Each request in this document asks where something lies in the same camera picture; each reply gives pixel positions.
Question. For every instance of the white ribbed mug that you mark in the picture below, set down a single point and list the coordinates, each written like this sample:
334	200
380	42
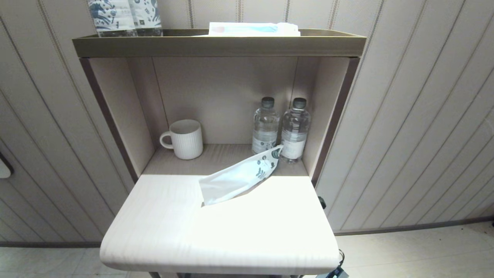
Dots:
187	141

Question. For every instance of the blue floral print pouch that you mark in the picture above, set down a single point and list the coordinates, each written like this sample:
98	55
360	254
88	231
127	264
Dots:
112	17
148	15

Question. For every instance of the beige wooden shelf cabinet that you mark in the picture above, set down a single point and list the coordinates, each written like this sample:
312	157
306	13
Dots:
231	231

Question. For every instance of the white floral plastic bag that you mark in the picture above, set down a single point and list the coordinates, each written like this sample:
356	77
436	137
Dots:
235	179

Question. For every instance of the grey blue floor device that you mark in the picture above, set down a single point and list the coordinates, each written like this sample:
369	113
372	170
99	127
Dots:
335	273

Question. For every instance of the white rounded wall fixture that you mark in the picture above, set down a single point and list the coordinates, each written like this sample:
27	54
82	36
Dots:
4	168

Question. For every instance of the clear plastic water bottle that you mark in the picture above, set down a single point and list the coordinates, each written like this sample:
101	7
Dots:
295	131
265	127

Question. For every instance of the black angled power plug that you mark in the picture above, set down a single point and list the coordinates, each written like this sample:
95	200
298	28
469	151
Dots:
322	202

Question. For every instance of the white blue flat packet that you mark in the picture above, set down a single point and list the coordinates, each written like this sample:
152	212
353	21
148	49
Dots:
251	29

